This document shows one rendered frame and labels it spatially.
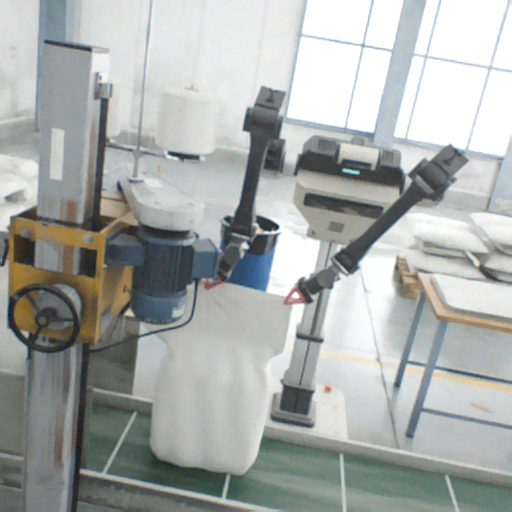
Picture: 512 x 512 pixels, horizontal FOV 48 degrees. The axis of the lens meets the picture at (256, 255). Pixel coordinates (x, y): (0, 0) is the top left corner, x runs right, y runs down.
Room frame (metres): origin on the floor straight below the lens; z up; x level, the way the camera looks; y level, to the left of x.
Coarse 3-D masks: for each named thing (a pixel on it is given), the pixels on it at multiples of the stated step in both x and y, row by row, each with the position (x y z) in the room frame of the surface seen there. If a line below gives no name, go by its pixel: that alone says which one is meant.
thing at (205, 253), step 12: (204, 240) 1.50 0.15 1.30; (192, 252) 1.43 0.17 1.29; (204, 252) 1.43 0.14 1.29; (216, 252) 1.44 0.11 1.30; (192, 264) 1.42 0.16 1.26; (204, 264) 1.43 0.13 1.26; (216, 264) 1.44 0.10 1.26; (192, 276) 1.42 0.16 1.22; (204, 276) 1.43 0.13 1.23; (216, 276) 1.44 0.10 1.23
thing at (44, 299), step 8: (64, 288) 1.29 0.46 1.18; (72, 288) 1.31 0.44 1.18; (40, 296) 1.27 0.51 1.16; (48, 296) 1.27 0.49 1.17; (56, 296) 1.27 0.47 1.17; (72, 296) 1.29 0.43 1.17; (40, 304) 1.27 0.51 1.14; (48, 304) 1.27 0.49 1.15; (56, 304) 1.27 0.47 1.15; (64, 304) 1.27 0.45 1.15; (80, 304) 1.30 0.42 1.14; (56, 312) 1.27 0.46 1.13; (64, 312) 1.27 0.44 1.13; (56, 328) 1.27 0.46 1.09
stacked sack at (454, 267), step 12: (408, 252) 5.02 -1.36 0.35; (420, 252) 4.98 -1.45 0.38; (420, 264) 4.75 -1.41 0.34; (432, 264) 4.75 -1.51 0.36; (444, 264) 4.77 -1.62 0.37; (456, 264) 4.80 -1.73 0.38; (468, 264) 4.86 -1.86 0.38; (456, 276) 4.73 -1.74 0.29; (468, 276) 4.73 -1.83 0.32; (480, 276) 4.73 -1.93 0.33
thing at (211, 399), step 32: (192, 288) 1.76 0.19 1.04; (224, 288) 1.76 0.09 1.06; (192, 320) 1.76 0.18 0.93; (224, 320) 1.75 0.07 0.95; (256, 320) 1.74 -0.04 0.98; (288, 320) 1.73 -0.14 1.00; (192, 352) 1.71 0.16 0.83; (224, 352) 1.72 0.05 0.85; (256, 352) 1.73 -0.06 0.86; (160, 384) 1.70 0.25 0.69; (192, 384) 1.68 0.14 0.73; (224, 384) 1.68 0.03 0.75; (256, 384) 1.69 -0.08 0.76; (160, 416) 1.69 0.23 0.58; (192, 416) 1.68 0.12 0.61; (224, 416) 1.67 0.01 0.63; (256, 416) 1.69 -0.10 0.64; (160, 448) 1.69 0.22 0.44; (192, 448) 1.67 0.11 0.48; (224, 448) 1.67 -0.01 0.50; (256, 448) 1.71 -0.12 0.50
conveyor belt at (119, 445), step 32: (96, 416) 1.88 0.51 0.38; (128, 416) 1.92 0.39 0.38; (96, 448) 1.70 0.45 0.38; (128, 448) 1.73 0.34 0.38; (288, 448) 1.90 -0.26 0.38; (160, 480) 1.60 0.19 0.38; (192, 480) 1.63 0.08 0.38; (224, 480) 1.66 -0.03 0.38; (256, 480) 1.68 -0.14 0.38; (288, 480) 1.71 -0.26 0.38; (320, 480) 1.74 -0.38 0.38; (352, 480) 1.77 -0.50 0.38; (384, 480) 1.81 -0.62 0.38; (416, 480) 1.84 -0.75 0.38; (448, 480) 1.87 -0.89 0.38
